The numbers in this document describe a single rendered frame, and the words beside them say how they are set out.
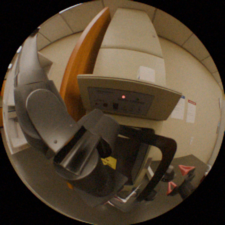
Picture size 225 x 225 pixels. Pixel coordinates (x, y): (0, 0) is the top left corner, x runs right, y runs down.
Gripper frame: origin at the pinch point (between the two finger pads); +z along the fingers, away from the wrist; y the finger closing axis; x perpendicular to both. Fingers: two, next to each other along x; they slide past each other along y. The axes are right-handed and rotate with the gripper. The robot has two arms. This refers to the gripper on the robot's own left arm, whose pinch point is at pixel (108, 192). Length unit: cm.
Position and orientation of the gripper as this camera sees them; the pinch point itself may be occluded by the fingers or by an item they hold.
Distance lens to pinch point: 26.7
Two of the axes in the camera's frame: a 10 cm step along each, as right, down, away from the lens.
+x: 7.2, 1.6, -6.8
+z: 1.6, 9.1, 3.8
